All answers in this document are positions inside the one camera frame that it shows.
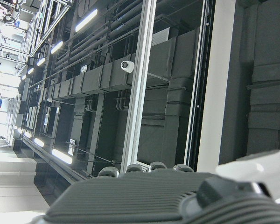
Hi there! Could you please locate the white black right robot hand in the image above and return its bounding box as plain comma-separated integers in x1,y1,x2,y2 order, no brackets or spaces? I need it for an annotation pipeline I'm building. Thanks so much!
32,147,280,224

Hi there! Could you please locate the aluminium profile beam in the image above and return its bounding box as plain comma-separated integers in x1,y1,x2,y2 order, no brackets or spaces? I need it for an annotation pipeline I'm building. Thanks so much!
119,0,157,174

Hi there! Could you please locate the grey rectangular ventilation duct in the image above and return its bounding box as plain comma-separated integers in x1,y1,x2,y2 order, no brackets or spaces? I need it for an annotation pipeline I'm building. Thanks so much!
43,25,201,104

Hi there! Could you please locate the white security camera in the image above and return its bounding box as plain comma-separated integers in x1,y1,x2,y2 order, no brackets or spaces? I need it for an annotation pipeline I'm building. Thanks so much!
120,60,135,74

